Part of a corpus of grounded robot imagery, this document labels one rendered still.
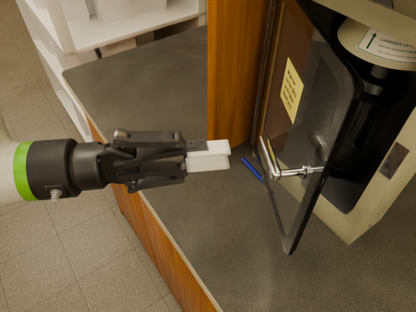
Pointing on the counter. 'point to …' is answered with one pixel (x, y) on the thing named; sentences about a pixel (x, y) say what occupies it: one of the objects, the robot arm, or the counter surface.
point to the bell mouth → (376, 46)
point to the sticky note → (291, 90)
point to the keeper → (394, 160)
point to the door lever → (275, 173)
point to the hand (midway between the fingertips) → (208, 155)
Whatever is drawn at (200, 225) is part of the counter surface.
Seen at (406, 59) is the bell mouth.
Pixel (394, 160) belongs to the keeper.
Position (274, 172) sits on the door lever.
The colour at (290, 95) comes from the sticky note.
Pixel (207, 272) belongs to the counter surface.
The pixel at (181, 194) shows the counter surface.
